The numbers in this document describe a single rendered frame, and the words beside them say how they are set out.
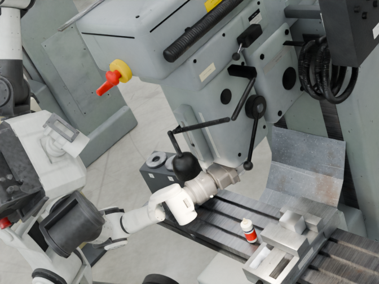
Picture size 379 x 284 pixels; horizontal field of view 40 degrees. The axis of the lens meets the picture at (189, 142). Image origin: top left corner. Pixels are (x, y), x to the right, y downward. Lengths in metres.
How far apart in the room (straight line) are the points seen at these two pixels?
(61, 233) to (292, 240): 0.72
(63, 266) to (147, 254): 1.44
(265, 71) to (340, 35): 0.24
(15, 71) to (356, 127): 1.11
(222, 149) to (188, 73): 0.30
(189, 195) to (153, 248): 1.78
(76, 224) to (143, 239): 2.02
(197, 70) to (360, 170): 0.90
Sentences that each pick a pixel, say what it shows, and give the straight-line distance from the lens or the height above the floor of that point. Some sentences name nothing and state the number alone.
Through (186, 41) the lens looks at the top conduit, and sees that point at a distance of 1.20.
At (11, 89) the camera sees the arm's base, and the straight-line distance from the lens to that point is 1.50.
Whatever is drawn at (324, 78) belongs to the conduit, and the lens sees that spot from 1.48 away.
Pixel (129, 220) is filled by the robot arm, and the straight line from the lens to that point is 1.69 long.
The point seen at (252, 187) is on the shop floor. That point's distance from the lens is 3.42.
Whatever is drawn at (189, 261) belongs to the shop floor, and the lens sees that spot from 3.17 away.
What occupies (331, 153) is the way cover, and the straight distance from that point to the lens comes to 1.95.
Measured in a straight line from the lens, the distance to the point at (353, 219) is 2.13.
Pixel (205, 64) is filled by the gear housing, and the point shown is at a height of 1.69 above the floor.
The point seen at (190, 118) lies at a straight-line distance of 1.44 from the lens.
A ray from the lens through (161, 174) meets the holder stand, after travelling 2.03.
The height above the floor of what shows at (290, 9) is 1.63.
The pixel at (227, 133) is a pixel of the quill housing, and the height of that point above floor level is 1.45.
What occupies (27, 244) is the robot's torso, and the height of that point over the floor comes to 1.24.
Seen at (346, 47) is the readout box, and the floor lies 1.58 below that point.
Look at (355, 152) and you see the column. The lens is 1.93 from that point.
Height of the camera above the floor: 2.29
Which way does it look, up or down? 35 degrees down
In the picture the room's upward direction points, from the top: 25 degrees counter-clockwise
